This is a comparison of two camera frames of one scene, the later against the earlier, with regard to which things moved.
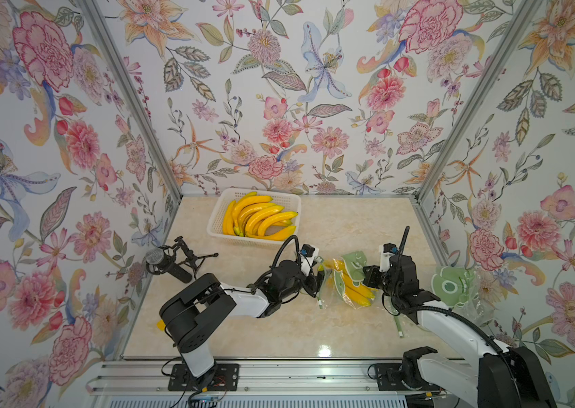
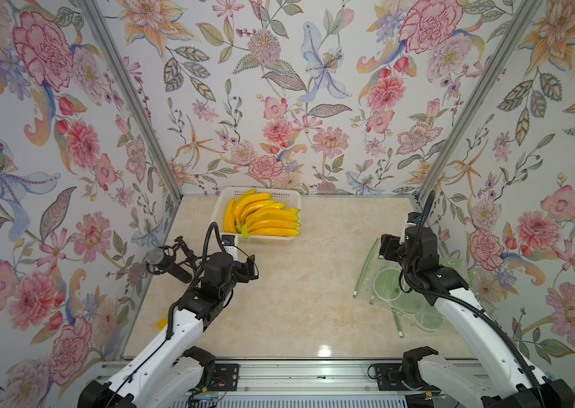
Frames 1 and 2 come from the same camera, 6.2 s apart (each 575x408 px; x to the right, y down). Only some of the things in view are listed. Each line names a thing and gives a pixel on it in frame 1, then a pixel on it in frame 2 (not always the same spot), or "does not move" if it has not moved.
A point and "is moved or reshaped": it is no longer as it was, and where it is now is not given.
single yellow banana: [228, 224] does not move
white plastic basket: [290, 201] does not move
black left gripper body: [299, 282] -> [241, 272]
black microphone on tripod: [175, 259] does not move
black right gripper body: [383, 280] -> [397, 252]
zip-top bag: [344, 281] is moved or reshaped
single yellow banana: [255, 199] does not move
